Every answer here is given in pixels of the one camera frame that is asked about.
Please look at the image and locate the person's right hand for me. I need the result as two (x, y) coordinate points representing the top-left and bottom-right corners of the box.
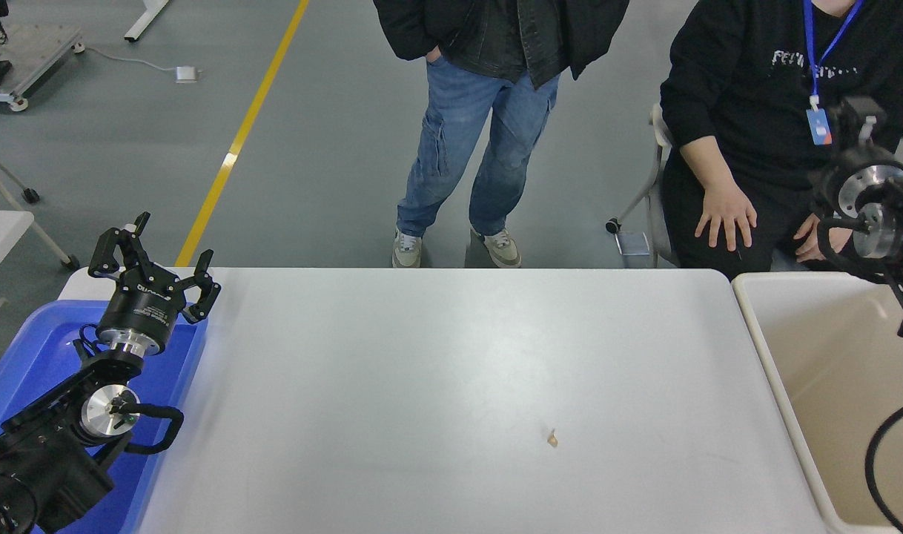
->
(694, 182), (758, 253)

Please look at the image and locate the large pale plastic bin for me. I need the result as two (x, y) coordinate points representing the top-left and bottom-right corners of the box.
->
(730, 271), (903, 534)

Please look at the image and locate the white metal stand leg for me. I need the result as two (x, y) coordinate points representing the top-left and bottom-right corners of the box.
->
(122, 0), (171, 42)

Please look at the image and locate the white office chair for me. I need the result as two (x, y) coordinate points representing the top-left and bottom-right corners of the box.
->
(606, 100), (903, 269)

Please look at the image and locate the person's left hand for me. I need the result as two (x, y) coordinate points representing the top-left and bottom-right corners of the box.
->
(793, 214), (854, 262)

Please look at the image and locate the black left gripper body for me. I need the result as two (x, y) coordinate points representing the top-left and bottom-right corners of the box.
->
(97, 268), (182, 350)

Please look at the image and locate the person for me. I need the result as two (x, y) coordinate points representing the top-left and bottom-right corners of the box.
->
(372, 0), (630, 269)
(659, 0), (903, 279)

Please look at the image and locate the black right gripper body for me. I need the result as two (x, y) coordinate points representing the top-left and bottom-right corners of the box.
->
(811, 145), (903, 217)

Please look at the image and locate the blue lanyard name badge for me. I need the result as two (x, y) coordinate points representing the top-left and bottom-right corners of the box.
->
(802, 0), (864, 146)

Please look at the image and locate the white floor cable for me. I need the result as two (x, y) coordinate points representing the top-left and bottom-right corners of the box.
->
(72, 44), (178, 75)

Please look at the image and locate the blue plastic tray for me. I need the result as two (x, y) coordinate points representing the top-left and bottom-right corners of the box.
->
(0, 300), (208, 534)

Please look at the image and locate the grey wheeled metal platform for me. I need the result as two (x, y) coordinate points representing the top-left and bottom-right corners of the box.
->
(0, 22), (84, 112)

